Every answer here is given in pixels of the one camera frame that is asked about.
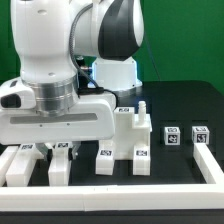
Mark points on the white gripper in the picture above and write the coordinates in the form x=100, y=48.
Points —
x=91, y=118

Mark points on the white U-shaped border fence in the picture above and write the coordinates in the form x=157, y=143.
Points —
x=209, y=195

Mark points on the white cube nut right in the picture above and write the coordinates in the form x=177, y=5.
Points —
x=200, y=134

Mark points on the white cube nut left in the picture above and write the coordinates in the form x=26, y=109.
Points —
x=172, y=135

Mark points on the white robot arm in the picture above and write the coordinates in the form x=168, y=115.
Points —
x=45, y=104

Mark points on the white chair back frame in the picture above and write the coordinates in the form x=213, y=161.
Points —
x=29, y=166

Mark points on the white chair seat block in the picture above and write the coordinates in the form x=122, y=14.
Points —
x=132, y=130

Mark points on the white cube nut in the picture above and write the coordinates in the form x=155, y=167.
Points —
x=200, y=134
x=172, y=135

